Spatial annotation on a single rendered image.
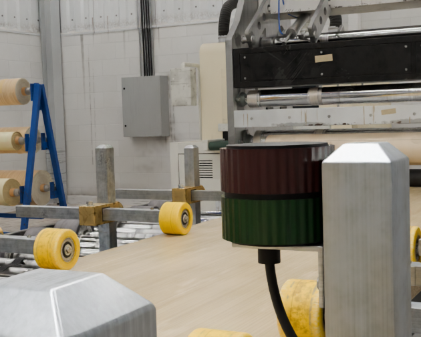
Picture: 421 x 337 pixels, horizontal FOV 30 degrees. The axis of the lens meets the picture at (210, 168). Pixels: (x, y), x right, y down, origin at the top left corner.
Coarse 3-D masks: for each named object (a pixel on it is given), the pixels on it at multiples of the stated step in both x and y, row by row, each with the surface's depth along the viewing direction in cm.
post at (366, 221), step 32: (352, 160) 38; (384, 160) 37; (352, 192) 38; (384, 192) 37; (352, 224) 38; (384, 224) 37; (352, 256) 38; (384, 256) 38; (352, 288) 38; (384, 288) 38; (352, 320) 38; (384, 320) 38
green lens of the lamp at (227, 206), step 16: (224, 208) 41; (240, 208) 40; (256, 208) 39; (272, 208) 39; (288, 208) 39; (304, 208) 39; (320, 208) 39; (224, 224) 41; (240, 224) 40; (256, 224) 39; (272, 224) 39; (288, 224) 39; (304, 224) 39; (320, 224) 39; (240, 240) 40; (256, 240) 39; (272, 240) 39; (288, 240) 39; (304, 240) 39; (320, 240) 39
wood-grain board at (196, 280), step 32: (416, 192) 280; (416, 224) 201; (96, 256) 168; (128, 256) 167; (160, 256) 166; (192, 256) 165; (224, 256) 164; (256, 256) 162; (288, 256) 161; (160, 288) 135; (192, 288) 134; (224, 288) 133; (256, 288) 132; (416, 288) 136; (160, 320) 113; (192, 320) 113; (224, 320) 112; (256, 320) 112
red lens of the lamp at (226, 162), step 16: (224, 160) 40; (240, 160) 39; (256, 160) 39; (272, 160) 39; (288, 160) 39; (304, 160) 39; (320, 160) 39; (224, 176) 41; (240, 176) 39; (256, 176) 39; (272, 176) 39; (288, 176) 39; (304, 176) 39; (320, 176) 39; (240, 192) 40; (256, 192) 39; (272, 192) 39; (288, 192) 39; (304, 192) 39
